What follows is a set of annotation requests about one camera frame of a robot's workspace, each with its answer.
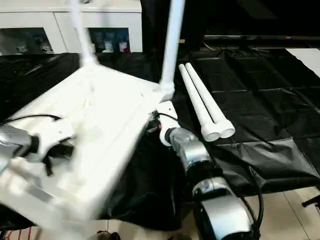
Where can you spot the white plastic table leg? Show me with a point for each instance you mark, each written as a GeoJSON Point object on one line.
{"type": "Point", "coordinates": [172, 45]}
{"type": "Point", "coordinates": [210, 100]}
{"type": "Point", "coordinates": [80, 30]}
{"type": "Point", "coordinates": [197, 102]}

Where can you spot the white plastic table top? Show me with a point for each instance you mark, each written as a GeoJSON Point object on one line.
{"type": "Point", "coordinates": [100, 120]}

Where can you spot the dark round robot base part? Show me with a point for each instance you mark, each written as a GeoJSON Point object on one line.
{"type": "Point", "coordinates": [109, 236]}

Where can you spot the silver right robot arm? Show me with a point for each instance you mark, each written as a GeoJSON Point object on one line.
{"type": "Point", "coordinates": [200, 170]}

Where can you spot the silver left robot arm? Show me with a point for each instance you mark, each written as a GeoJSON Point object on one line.
{"type": "Point", "coordinates": [15, 145]}

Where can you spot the black table mat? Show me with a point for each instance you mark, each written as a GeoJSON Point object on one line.
{"type": "Point", "coordinates": [250, 125]}

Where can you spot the white glass-door cabinet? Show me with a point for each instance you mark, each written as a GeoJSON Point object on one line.
{"type": "Point", "coordinates": [60, 25]}

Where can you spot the black low cabinet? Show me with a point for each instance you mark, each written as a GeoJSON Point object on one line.
{"type": "Point", "coordinates": [240, 20]}

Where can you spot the white flat sheet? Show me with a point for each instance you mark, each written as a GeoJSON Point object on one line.
{"type": "Point", "coordinates": [311, 59]}

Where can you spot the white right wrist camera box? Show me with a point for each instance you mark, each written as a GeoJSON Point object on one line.
{"type": "Point", "coordinates": [167, 120]}

